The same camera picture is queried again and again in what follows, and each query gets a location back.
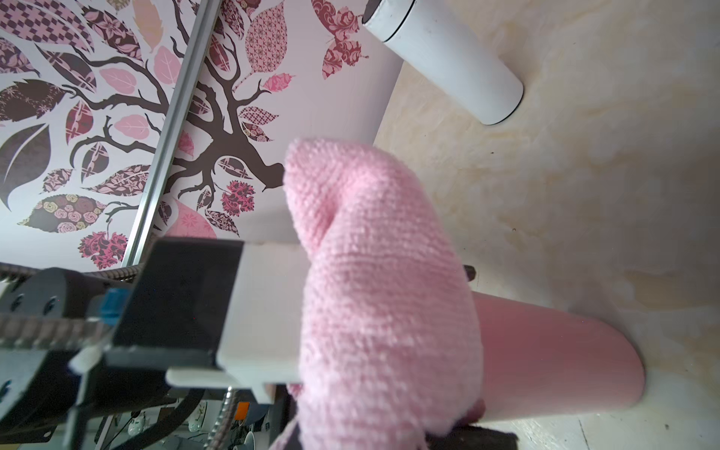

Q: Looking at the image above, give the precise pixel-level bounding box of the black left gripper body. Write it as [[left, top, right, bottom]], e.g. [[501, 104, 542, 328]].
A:
[[1, 266, 169, 444]]

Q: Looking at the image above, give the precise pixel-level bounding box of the pink towel cloth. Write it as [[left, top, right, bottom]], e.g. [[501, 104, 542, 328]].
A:
[[284, 139, 484, 449]]

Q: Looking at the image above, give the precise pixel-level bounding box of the white thermos black lid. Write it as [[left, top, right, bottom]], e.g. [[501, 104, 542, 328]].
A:
[[362, 0, 524, 126]]

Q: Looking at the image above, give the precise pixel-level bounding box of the pink thermos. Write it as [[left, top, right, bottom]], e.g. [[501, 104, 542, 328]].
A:
[[474, 292, 646, 422]]

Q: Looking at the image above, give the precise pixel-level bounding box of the diagonal aluminium left bar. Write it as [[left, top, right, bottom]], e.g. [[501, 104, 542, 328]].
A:
[[122, 0, 222, 267]]

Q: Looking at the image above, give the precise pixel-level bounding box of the left metal cable conduit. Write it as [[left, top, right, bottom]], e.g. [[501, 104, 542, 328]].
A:
[[0, 261, 237, 450]]

